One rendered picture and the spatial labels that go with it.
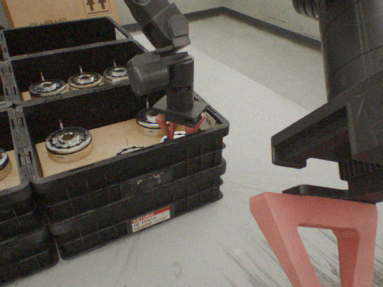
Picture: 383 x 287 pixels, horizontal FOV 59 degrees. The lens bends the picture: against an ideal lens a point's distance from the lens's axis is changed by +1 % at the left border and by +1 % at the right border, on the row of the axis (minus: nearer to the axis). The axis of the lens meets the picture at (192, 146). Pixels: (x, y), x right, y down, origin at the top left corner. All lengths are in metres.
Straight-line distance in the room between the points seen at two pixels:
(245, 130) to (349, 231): 0.94
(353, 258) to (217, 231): 0.62
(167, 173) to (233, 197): 0.23
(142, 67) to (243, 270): 0.45
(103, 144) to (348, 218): 0.72
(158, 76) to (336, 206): 0.49
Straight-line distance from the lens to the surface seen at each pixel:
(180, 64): 0.65
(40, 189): 0.63
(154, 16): 0.66
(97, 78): 1.11
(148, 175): 0.69
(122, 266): 0.76
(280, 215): 0.17
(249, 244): 0.79
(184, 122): 0.69
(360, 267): 0.19
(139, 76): 0.62
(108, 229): 0.76
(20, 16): 3.68
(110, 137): 0.87
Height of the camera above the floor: 1.32
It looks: 37 degrees down
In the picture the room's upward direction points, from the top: straight up
